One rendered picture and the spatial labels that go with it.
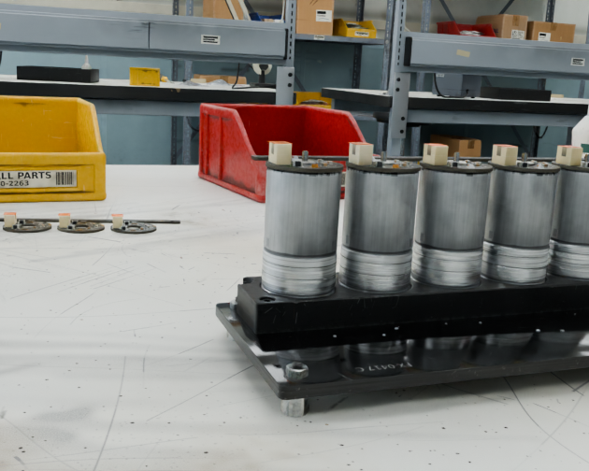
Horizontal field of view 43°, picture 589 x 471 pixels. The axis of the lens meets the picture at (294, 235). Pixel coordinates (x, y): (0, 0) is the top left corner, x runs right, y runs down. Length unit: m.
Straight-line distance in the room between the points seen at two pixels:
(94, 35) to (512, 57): 1.51
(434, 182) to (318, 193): 0.05
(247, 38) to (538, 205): 2.33
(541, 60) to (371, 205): 2.85
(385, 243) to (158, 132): 4.45
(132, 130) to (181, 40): 2.18
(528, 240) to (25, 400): 0.17
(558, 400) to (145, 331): 0.14
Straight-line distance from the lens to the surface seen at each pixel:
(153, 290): 0.32
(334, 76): 4.95
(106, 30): 2.50
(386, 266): 0.25
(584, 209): 0.29
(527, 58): 3.04
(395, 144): 2.86
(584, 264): 0.30
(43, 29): 2.49
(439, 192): 0.26
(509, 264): 0.28
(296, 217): 0.23
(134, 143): 4.67
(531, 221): 0.28
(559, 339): 0.26
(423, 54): 2.81
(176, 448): 0.19
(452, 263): 0.26
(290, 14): 2.66
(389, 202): 0.24
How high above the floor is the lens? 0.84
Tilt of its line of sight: 13 degrees down
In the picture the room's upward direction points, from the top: 3 degrees clockwise
